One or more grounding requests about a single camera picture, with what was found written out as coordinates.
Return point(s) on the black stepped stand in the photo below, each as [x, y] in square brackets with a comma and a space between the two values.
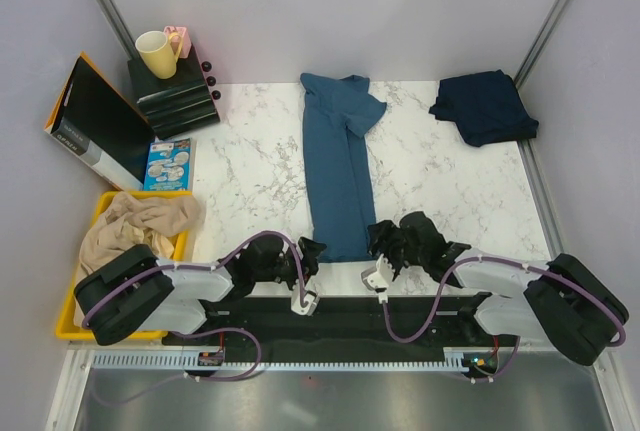
[178, 105]

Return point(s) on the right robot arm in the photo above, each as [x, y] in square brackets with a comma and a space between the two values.
[560, 301]

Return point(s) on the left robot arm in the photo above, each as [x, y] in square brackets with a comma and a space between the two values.
[138, 291]

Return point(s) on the right aluminium frame post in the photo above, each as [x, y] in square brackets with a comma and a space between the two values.
[549, 25]

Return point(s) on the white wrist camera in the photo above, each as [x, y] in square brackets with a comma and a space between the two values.
[379, 277]
[304, 304]

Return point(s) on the beige t-shirt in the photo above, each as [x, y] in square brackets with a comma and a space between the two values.
[129, 221]

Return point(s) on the yellow ceramic mug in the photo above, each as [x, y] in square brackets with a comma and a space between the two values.
[156, 52]

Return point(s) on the blue picture booklet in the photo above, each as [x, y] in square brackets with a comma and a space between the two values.
[169, 166]

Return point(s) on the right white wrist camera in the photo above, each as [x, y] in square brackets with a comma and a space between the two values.
[379, 277]

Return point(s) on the pink small box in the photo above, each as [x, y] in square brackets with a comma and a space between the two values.
[179, 40]

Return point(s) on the black orange cardboard box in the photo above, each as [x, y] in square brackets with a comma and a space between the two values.
[94, 122]

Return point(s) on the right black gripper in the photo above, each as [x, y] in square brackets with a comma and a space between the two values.
[385, 231]

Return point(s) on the teal blue t-shirt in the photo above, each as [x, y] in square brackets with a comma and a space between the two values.
[337, 115]

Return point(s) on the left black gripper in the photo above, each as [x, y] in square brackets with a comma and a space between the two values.
[309, 261]

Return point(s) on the folded navy t-shirt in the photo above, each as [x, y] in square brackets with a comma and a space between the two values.
[485, 107]

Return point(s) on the yellow plastic bin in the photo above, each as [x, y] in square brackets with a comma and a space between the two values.
[68, 326]

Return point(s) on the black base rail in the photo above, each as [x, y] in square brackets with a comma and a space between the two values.
[347, 330]

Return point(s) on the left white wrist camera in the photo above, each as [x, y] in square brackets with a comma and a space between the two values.
[304, 304]

